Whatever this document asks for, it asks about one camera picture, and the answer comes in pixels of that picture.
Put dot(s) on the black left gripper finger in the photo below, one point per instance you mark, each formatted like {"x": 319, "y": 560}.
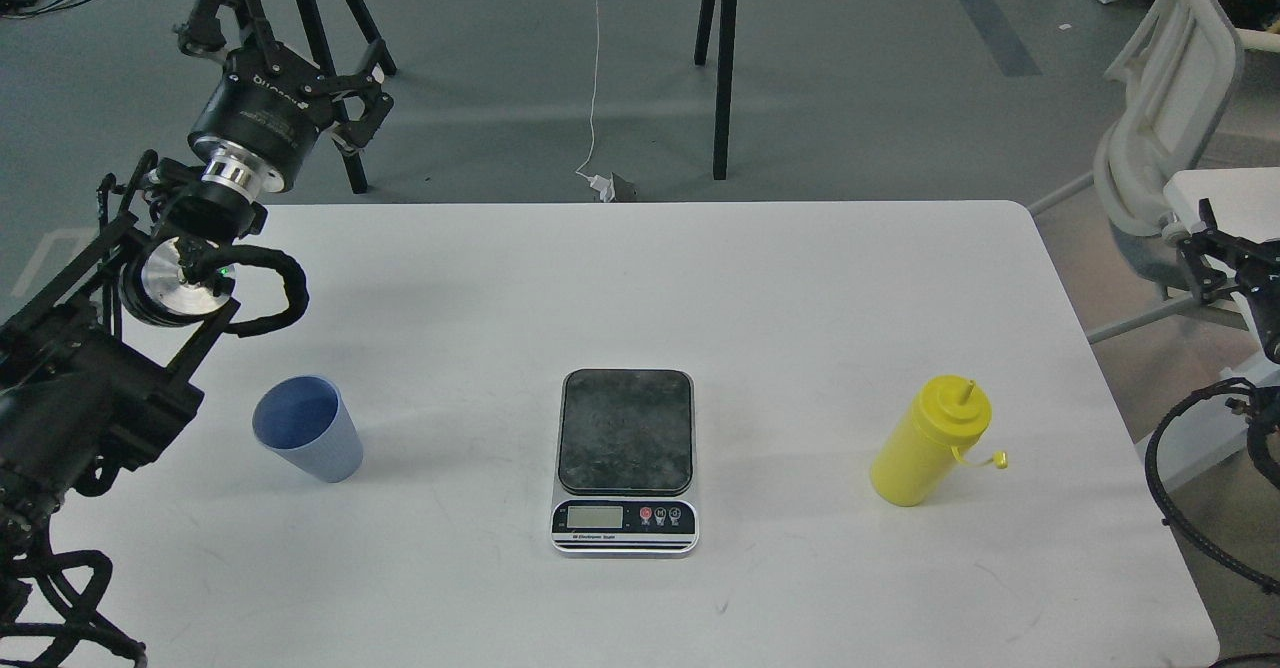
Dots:
{"x": 351, "y": 135}
{"x": 202, "y": 36}

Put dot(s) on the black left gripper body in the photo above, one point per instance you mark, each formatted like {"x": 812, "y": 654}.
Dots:
{"x": 269, "y": 115}

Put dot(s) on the blue ribbed plastic cup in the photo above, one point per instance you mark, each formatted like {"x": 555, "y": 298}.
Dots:
{"x": 305, "y": 420}

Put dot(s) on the yellow squeeze bottle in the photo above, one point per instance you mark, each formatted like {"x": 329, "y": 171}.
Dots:
{"x": 946, "y": 418}

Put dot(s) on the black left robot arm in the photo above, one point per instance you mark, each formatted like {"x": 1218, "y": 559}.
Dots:
{"x": 98, "y": 365}

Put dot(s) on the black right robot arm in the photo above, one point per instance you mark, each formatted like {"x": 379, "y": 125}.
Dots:
{"x": 1219, "y": 264}

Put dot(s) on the digital kitchen scale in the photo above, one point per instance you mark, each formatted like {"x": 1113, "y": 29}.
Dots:
{"x": 625, "y": 482}

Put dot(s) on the white office chair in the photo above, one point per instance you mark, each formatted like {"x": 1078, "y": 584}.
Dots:
{"x": 1179, "y": 70}

